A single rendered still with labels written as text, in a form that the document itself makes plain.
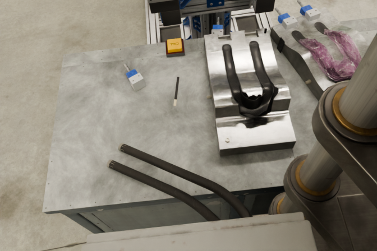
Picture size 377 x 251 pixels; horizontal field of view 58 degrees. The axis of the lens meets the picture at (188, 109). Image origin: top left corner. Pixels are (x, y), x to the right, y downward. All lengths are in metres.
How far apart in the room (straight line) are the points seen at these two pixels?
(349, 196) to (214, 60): 0.81
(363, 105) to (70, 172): 1.07
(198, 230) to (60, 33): 2.60
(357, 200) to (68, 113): 1.08
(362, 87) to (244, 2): 1.44
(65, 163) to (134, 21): 1.72
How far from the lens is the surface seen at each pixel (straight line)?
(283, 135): 1.22
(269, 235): 0.47
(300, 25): 1.54
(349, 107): 0.45
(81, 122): 1.40
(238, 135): 1.20
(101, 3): 3.08
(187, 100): 1.35
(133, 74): 1.40
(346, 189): 0.72
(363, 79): 0.41
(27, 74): 2.80
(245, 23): 2.44
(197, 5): 1.78
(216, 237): 0.47
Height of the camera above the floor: 1.93
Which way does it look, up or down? 59 degrees down
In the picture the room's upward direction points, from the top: 9 degrees counter-clockwise
